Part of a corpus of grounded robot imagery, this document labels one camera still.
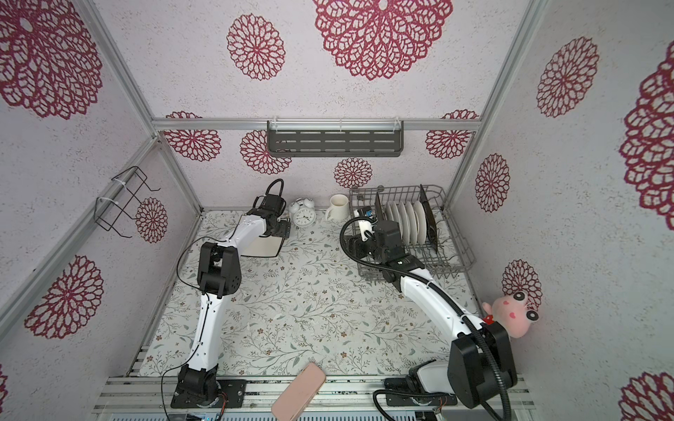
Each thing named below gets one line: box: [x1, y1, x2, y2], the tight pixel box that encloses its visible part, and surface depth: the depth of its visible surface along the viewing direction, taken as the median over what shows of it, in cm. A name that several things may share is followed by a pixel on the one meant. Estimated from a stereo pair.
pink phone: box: [271, 362, 327, 421], surface depth 74 cm
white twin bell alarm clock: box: [287, 197, 317, 228], surface depth 111 cm
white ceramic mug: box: [324, 193, 351, 222], surface depth 115 cm
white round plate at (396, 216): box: [391, 200, 403, 240], surface depth 99 cm
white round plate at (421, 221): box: [413, 199, 428, 246], surface depth 99 cm
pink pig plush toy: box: [482, 291, 540, 339], surface depth 75 cm
